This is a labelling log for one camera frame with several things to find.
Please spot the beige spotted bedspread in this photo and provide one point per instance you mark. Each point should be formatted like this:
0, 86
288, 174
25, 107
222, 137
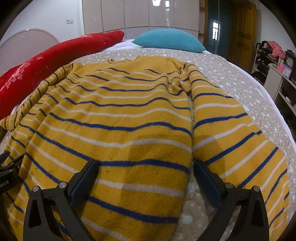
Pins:
245, 90

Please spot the pink clothes pile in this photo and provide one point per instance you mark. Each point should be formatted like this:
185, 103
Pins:
276, 49

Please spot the teal door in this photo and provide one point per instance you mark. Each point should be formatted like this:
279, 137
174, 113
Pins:
218, 44

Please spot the white shelf unit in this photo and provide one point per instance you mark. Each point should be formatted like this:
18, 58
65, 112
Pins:
275, 83

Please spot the black table clock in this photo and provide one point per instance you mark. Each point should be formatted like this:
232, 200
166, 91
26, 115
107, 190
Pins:
290, 59

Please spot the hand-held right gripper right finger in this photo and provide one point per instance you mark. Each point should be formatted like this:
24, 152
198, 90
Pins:
208, 183

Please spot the white bed sheet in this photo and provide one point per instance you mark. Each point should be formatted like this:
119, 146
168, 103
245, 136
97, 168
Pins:
124, 43

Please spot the yellow striped knit sweater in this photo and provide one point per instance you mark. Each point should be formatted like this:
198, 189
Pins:
129, 115

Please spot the glossy beige wardrobe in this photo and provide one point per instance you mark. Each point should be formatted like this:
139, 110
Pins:
138, 14

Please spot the wooden door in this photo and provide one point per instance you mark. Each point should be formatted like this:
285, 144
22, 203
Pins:
242, 34

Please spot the white wall switch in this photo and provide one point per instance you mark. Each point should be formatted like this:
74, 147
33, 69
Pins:
69, 21

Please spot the white arched headboard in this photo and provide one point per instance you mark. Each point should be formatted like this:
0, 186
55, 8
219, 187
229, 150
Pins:
23, 44

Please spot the teal pillow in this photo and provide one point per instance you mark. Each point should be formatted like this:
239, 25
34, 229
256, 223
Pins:
168, 39

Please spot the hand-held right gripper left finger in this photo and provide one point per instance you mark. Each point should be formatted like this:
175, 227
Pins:
84, 181

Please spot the red patterned quilt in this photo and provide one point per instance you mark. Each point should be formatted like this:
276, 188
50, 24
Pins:
46, 61

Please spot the pink box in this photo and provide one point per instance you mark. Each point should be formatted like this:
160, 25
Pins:
284, 69

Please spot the shoe rack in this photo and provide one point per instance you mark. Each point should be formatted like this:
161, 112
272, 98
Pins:
260, 60

